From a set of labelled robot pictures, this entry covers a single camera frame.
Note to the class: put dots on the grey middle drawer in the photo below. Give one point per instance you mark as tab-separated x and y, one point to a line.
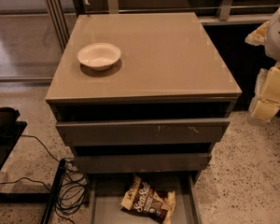
142	163

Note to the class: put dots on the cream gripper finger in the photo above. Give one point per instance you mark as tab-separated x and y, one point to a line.
257	37
263	111

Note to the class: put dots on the white paper bowl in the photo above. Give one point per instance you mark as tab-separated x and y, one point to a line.
99	56

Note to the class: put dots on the grey bottom drawer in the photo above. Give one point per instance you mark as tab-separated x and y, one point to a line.
107	192

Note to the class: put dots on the dark bag on stand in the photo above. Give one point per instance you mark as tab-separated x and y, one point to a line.
8	117

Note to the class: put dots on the grey drawer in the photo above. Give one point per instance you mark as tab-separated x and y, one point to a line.
107	192
142	163
142	132

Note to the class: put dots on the grey top drawer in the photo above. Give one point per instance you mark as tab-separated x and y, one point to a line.
142	132

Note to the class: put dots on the black stand frame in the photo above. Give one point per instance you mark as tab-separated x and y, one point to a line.
8	141

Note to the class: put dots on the brown sea salt chip bag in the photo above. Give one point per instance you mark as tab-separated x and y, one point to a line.
142	200

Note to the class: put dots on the grey drawer cabinet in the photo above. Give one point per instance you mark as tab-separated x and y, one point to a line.
168	69

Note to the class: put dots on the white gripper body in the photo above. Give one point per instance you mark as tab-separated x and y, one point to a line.
278	38

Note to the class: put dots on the metal wall rail shelf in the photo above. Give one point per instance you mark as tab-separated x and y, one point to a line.
210	11

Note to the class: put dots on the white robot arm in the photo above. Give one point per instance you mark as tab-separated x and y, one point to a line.
272	50

